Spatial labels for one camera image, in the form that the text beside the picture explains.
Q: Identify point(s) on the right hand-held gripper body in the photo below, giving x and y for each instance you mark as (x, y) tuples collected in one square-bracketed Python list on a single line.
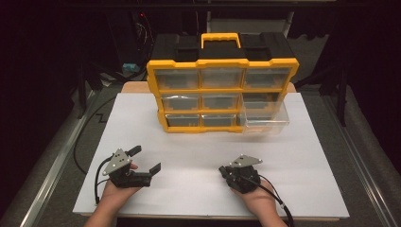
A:
[(244, 178)]

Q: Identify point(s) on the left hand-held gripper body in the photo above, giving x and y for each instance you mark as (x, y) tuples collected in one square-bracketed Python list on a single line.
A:
[(121, 170)]

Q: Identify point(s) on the transparent plastic drawer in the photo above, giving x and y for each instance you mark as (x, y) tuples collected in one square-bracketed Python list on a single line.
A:
[(266, 121)]

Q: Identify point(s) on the yellow black organizer case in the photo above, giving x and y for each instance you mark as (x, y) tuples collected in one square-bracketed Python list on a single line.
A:
[(189, 50)]

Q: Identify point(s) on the person's left hand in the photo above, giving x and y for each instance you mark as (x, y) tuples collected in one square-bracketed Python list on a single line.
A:
[(121, 195)]

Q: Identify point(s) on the person's right hand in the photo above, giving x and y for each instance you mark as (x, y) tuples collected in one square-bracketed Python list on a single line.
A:
[(258, 200)]

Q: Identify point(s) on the black metal stand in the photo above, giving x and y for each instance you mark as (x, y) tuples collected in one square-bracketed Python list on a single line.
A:
[(82, 91), (340, 94)]

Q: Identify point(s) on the grid of clear organizer drawers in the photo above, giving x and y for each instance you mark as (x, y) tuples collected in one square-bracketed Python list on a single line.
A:
[(176, 78)]

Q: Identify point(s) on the teal object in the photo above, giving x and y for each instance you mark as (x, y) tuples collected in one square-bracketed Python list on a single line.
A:
[(130, 67)]

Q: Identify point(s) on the aluminium floor rail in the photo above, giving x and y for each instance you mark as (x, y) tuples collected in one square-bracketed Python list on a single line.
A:
[(53, 164), (362, 176)]

